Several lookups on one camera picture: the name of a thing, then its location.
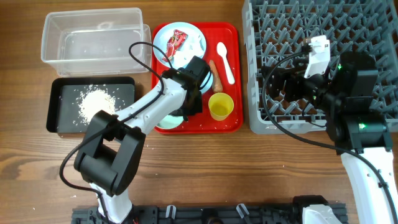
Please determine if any orange carrot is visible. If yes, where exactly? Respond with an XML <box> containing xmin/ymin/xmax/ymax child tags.
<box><xmin>209</xmin><ymin>60</ymin><xmax>223</xmax><ymax>93</ymax></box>

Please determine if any mint green bowl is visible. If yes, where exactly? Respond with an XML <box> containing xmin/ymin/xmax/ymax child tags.
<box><xmin>157</xmin><ymin>115</ymin><xmax>184</xmax><ymax>129</ymax></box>

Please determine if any grey dishwasher rack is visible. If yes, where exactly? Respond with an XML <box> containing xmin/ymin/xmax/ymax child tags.
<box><xmin>242</xmin><ymin>0</ymin><xmax>397</xmax><ymax>134</ymax></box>

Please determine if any red serving tray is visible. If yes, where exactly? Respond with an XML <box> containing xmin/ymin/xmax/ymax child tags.
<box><xmin>154</xmin><ymin>22</ymin><xmax>243</xmax><ymax>134</ymax></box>

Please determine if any white plastic spoon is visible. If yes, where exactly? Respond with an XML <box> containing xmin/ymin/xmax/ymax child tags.
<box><xmin>216</xmin><ymin>42</ymin><xmax>235</xmax><ymax>85</ymax></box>

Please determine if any white rice pile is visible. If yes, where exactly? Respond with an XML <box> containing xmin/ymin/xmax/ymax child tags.
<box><xmin>72</xmin><ymin>84</ymin><xmax>116</xmax><ymax>126</ymax></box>

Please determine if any yellow plastic cup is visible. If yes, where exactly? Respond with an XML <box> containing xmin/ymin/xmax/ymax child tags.
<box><xmin>208</xmin><ymin>93</ymin><xmax>234</xmax><ymax>121</ymax></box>

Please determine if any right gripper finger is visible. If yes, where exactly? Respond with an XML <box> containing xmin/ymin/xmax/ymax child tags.
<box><xmin>267</xmin><ymin>79</ymin><xmax>284</xmax><ymax>100</ymax></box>
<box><xmin>261</xmin><ymin>65</ymin><xmax>292</xmax><ymax>77</ymax></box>

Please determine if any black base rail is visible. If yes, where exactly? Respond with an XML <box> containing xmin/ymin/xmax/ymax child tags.
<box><xmin>70</xmin><ymin>203</ymin><xmax>348</xmax><ymax>224</ymax></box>

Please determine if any black waste tray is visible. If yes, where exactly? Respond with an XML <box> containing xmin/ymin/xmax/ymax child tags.
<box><xmin>46</xmin><ymin>77</ymin><xmax>135</xmax><ymax>134</ymax></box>

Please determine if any light blue plate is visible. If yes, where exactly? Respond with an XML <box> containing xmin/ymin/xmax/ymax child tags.
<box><xmin>153</xmin><ymin>22</ymin><xmax>206</xmax><ymax>68</ymax></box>

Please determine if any clear plastic bin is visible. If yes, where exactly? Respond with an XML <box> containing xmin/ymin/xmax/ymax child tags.
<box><xmin>41</xmin><ymin>7</ymin><xmax>152</xmax><ymax>77</ymax></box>

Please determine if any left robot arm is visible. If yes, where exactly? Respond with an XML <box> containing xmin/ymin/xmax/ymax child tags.
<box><xmin>74</xmin><ymin>57</ymin><xmax>210</xmax><ymax>223</ymax></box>

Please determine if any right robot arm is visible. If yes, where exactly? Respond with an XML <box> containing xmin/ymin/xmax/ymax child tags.
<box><xmin>261</xmin><ymin>52</ymin><xmax>397</xmax><ymax>223</ymax></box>

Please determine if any red snack wrapper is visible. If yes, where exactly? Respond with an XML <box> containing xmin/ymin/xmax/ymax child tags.
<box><xmin>162</xmin><ymin>29</ymin><xmax>188</xmax><ymax>62</ymax></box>

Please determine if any crumpled white tissue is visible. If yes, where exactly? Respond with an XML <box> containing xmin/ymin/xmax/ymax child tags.
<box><xmin>173</xmin><ymin>35</ymin><xmax>205</xmax><ymax>68</ymax></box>

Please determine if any black cable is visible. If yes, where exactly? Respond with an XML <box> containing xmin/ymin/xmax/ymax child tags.
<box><xmin>261</xmin><ymin>46</ymin><xmax>398</xmax><ymax>224</ymax></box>
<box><xmin>58</xmin><ymin>41</ymin><xmax>175</xmax><ymax>224</ymax></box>

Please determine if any left black cable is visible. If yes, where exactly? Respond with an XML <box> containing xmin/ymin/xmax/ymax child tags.
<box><xmin>58</xmin><ymin>41</ymin><xmax>175</xmax><ymax>224</ymax></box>

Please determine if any right black cable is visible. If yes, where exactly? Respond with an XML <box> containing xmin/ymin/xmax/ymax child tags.
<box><xmin>261</xmin><ymin>46</ymin><xmax>398</xmax><ymax>224</ymax></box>

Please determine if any light blue bowl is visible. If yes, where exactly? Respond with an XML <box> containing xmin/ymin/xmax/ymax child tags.
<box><xmin>200</xmin><ymin>72</ymin><xmax>213</xmax><ymax>95</ymax></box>

